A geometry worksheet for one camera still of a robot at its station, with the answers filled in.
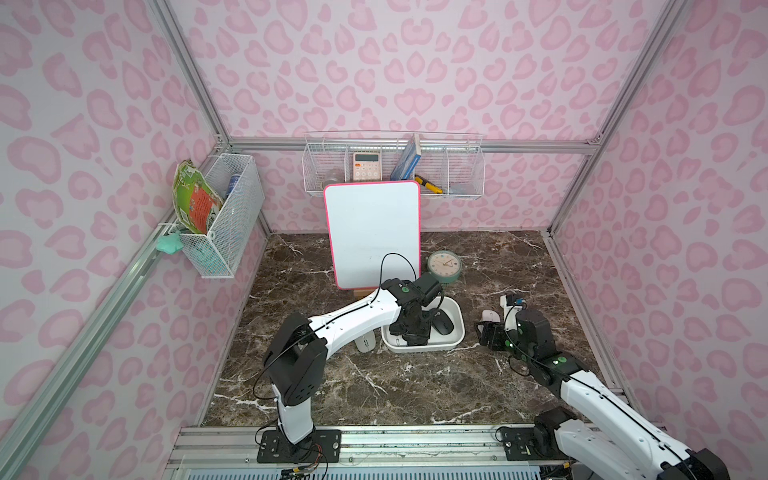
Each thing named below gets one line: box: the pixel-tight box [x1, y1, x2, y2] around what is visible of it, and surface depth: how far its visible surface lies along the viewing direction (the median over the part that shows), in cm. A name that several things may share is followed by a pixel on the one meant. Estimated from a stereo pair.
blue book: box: [390, 133, 422, 181], surface depth 89 cm
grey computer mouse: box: [354, 330, 376, 353], surface depth 90 cm
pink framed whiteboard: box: [324, 180, 422, 290], surface depth 92 cm
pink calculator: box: [353, 152, 380, 181], surface depth 97 cm
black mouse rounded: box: [431, 309, 454, 335], surface depth 95 cm
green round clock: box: [428, 250, 462, 283], surface depth 109 cm
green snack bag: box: [172, 159, 224, 235], surface depth 74 cm
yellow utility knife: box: [414, 174, 445, 194], surface depth 100 cm
